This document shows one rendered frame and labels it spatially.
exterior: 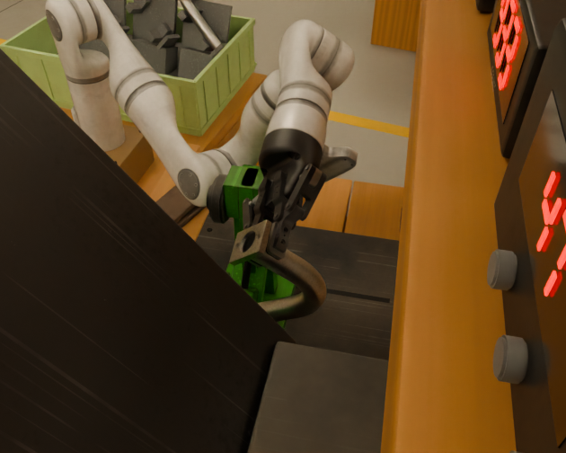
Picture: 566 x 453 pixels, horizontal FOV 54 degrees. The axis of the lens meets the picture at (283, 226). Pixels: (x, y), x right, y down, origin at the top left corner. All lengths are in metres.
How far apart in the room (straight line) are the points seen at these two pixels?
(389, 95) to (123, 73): 2.45
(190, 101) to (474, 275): 1.38
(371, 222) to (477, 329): 1.01
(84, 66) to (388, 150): 1.98
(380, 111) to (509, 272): 3.06
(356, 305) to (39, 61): 1.17
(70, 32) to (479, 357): 1.06
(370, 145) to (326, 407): 2.50
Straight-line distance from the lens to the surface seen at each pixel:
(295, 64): 0.76
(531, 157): 0.18
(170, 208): 1.15
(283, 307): 0.74
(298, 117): 0.69
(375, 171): 2.77
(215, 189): 0.83
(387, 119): 3.15
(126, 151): 1.31
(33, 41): 1.93
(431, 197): 0.22
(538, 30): 0.24
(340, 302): 1.01
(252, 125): 0.88
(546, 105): 0.18
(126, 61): 1.09
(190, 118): 1.57
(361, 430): 0.50
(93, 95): 1.24
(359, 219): 1.19
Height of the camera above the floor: 1.68
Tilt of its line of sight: 44 degrees down
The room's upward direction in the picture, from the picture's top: straight up
